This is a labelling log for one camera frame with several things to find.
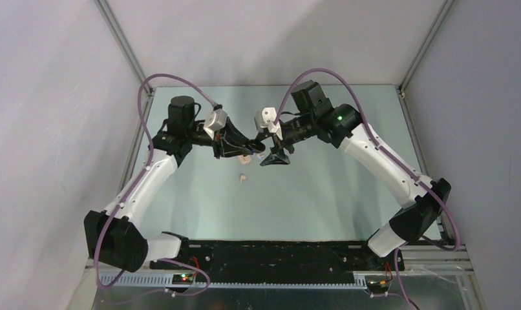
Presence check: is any white slotted cable duct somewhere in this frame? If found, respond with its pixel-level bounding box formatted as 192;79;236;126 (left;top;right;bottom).
98;273;368;291

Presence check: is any right aluminium frame post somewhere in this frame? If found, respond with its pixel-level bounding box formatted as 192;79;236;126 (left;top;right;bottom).
398;0;457;98

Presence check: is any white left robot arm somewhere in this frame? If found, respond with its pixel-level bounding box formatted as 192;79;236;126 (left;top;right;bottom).
84;96;266;272

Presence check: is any black glossy earbud charging case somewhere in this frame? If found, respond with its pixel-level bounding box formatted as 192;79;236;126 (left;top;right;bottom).
248;140;266;154

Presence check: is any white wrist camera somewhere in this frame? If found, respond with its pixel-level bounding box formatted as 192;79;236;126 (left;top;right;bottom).
203;107;228;140
254;107;283;140

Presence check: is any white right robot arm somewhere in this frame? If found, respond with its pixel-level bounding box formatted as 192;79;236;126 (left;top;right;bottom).
255;80;451;270

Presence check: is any right green circuit board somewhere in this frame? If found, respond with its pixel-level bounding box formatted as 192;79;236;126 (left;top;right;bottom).
367;280;391;290

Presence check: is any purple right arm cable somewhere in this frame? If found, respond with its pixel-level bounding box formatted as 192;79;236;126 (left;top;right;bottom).
274;68;463;310

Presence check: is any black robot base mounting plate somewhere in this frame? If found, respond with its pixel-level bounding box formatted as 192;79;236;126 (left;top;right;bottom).
175;240;405;285

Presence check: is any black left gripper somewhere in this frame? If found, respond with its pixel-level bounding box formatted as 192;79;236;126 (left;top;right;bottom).
186;116;253;159

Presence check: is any beige square earbud case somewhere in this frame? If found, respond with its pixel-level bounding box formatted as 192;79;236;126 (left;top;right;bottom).
237;155;251;165

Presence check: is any left green circuit board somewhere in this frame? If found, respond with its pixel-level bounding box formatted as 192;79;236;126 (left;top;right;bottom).
171;273;195;285

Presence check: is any aluminium frame post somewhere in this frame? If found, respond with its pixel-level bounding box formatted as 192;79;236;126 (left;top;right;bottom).
398;0;457;98
94;0;147;82

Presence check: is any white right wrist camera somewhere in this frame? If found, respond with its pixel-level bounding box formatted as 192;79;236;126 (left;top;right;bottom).
254;107;283;140

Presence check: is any left aluminium frame post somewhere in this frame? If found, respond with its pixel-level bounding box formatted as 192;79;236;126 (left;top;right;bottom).
94;0;147;82

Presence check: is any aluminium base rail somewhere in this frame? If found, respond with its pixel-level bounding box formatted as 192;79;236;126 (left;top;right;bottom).
401;245;474;276

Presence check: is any green circuit board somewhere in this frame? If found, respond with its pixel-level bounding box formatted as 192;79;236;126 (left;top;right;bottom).
367;280;391;290
171;273;195;285

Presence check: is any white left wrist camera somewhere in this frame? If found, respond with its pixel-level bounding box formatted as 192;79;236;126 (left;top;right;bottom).
203;107;228;140

